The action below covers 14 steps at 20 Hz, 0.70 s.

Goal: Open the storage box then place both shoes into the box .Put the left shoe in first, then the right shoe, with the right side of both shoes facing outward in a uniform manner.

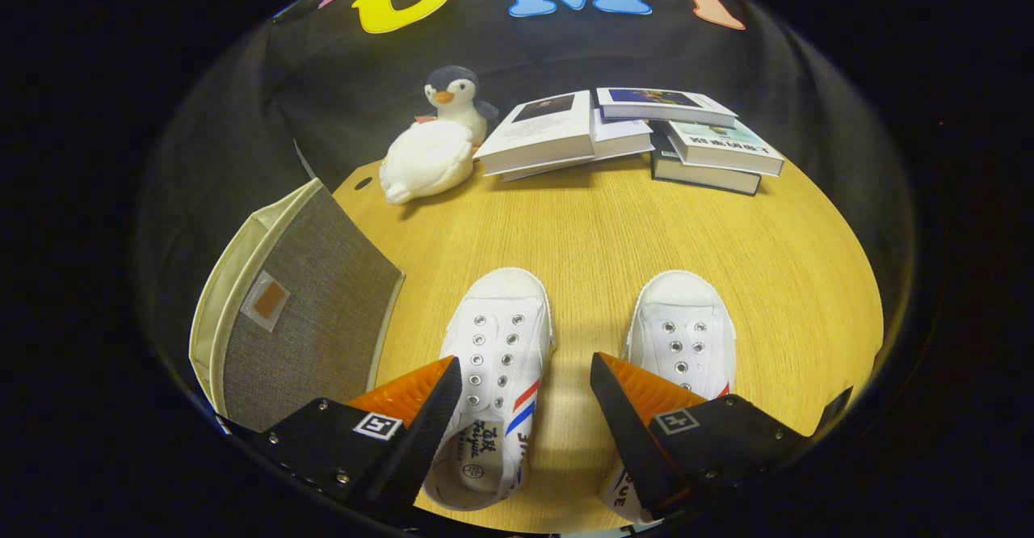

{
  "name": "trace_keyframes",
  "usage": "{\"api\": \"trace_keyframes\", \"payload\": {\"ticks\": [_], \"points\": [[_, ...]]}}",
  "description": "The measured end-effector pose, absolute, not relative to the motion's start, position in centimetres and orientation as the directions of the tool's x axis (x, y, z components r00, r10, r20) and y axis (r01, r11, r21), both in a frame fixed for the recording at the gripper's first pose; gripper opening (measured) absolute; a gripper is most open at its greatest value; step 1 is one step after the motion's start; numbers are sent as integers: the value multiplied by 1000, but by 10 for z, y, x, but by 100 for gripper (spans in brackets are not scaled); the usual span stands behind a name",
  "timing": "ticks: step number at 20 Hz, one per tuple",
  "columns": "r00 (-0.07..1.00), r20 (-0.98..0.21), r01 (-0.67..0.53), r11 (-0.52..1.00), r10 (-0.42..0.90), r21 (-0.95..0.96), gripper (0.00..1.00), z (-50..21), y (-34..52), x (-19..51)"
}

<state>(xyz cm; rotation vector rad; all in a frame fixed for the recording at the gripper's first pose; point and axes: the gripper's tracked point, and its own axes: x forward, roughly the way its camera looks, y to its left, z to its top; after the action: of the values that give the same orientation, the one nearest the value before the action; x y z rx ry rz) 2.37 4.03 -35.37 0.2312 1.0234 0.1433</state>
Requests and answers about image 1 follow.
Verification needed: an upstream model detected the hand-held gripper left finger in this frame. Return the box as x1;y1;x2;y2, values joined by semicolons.
242;355;464;515

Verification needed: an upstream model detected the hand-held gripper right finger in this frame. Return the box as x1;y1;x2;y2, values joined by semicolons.
590;352;811;521

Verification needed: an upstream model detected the white canvas shoe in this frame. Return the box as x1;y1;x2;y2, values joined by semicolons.
422;267;557;512
599;270;738;525

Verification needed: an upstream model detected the grey fabric storage box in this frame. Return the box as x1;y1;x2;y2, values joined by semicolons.
188;177;406;434

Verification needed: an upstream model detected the dark rectangular object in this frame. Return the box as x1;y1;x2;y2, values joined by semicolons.
814;386;855;435

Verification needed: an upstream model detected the white round plush toy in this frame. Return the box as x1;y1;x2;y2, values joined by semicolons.
380;118;477;205

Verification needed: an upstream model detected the plain white book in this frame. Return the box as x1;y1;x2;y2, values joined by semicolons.
499;108;655;183

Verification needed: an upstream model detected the white book green cover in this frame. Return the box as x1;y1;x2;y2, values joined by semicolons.
666;120;786;177

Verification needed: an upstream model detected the white book blue picture cover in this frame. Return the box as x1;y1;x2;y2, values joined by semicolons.
596;87;738;128

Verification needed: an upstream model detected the penguin plush toy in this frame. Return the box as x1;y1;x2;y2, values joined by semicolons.
414;65;500;147

